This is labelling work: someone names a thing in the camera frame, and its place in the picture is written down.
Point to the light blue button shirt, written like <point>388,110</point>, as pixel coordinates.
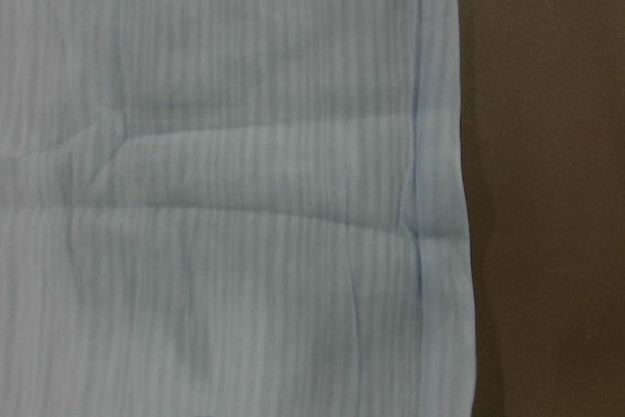
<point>233,208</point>

